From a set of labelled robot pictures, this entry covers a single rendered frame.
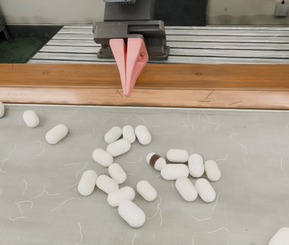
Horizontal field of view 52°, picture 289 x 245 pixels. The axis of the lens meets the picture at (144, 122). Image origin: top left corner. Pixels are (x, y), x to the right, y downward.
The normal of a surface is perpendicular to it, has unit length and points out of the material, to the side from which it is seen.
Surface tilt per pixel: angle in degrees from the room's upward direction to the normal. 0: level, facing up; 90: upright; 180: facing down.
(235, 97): 45
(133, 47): 61
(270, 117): 0
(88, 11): 88
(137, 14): 40
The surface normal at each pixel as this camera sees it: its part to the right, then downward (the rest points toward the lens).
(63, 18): -0.20, 0.62
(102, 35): -0.14, -0.17
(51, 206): -0.07, -0.77
